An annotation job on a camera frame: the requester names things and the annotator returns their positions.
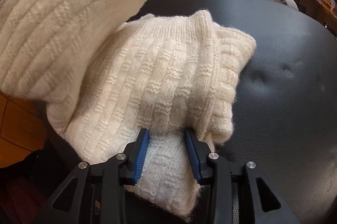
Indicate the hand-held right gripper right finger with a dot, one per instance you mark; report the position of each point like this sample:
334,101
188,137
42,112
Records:
192,155

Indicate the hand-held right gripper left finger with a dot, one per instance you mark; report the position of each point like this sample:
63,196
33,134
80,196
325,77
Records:
142,153

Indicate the cream knitted sweater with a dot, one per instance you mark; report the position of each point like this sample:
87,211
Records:
158,76

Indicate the dark cloth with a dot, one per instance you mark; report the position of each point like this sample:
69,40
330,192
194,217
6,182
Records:
21,200

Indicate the wooden table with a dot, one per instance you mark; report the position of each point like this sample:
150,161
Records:
316,10

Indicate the bunch of small oranges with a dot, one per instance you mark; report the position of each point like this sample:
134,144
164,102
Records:
328,2

